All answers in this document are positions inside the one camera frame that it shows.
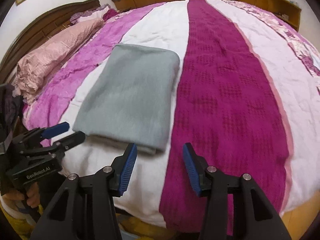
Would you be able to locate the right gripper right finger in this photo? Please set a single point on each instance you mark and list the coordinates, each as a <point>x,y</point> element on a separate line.
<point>237,207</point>

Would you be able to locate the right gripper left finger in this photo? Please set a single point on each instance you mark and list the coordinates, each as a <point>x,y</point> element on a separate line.
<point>83,207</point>

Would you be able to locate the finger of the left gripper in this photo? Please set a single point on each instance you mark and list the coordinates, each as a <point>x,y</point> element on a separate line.
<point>45,133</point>
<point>32,150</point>

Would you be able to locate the grey fleece pants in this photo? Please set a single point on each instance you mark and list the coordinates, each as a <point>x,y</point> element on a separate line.
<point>131,99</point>

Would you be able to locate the person's left hand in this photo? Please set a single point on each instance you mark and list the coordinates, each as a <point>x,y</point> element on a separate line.
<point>32,197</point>

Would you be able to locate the black jacket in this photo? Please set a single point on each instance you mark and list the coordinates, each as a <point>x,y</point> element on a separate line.
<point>11,108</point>

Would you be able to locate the yellow fuzzy sleeve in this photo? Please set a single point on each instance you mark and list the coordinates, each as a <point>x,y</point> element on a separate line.
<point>22,223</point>

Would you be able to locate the pink folded quilt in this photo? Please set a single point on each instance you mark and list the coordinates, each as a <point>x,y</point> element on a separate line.
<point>35,69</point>

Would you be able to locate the purple striped bedspread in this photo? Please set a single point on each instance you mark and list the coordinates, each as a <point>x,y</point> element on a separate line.
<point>246,97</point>

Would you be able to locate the dark wooden headboard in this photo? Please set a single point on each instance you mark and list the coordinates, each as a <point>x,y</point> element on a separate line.
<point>39,31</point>

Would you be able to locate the purple ruffled pillow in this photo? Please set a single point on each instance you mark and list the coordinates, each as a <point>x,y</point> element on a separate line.
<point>104,11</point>

